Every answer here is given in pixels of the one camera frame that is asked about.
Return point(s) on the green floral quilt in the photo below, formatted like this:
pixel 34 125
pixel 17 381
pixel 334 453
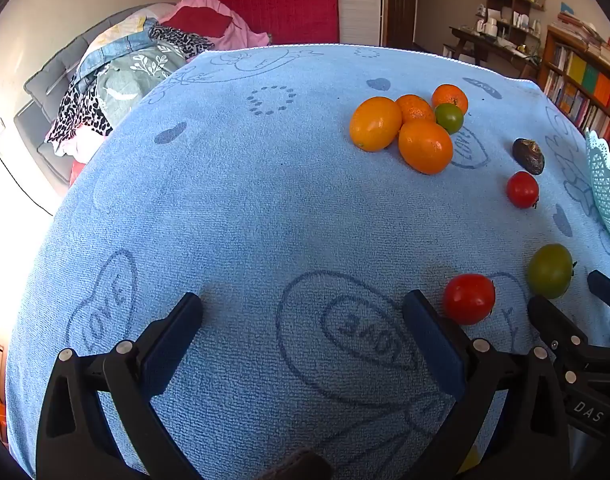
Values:
pixel 135 75

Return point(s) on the leopard print cloth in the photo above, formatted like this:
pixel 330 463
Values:
pixel 180 40
pixel 80 115

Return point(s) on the wooden desk shelf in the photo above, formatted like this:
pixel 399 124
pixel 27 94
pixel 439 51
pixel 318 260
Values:
pixel 505 7

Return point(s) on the red pillow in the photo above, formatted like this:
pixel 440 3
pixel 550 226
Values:
pixel 200 20

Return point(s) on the large orange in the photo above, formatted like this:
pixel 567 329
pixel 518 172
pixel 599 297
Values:
pixel 425 146
pixel 375 124

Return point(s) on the wooden bookshelf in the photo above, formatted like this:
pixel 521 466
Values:
pixel 585 80

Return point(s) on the dark wooden door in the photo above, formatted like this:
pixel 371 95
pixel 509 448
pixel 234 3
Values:
pixel 401 5

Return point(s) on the small orange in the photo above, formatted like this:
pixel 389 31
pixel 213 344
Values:
pixel 415 107
pixel 451 96

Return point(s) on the wooden desk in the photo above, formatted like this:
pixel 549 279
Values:
pixel 485 42

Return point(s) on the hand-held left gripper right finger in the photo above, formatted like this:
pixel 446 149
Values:
pixel 432 345

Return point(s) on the pile of clothes on sofa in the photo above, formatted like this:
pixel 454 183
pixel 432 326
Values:
pixel 40 85

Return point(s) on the blue printed towel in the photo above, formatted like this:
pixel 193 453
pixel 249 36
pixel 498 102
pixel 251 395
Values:
pixel 265 200

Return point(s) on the pink blanket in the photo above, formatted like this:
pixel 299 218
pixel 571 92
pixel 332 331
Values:
pixel 245 35

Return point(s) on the teal plastic lattice basket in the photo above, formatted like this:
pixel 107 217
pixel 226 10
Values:
pixel 607 185

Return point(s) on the stack of books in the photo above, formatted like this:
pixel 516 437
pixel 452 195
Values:
pixel 600 45

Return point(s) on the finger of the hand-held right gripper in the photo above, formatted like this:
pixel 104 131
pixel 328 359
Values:
pixel 607 292
pixel 555 322

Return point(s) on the red mattress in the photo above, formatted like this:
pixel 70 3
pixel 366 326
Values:
pixel 265 0

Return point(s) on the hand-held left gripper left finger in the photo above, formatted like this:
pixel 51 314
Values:
pixel 177 340

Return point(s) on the dark passion fruit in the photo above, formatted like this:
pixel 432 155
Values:
pixel 529 156

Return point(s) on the small green tomato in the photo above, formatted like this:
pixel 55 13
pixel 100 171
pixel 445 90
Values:
pixel 449 118

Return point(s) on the blue denim garment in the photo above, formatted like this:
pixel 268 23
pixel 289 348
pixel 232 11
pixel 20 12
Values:
pixel 105 55

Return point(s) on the red tomato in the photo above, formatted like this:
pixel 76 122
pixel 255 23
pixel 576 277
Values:
pixel 523 189
pixel 469 298

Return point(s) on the white wardrobe panel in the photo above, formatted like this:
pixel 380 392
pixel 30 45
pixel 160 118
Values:
pixel 360 15

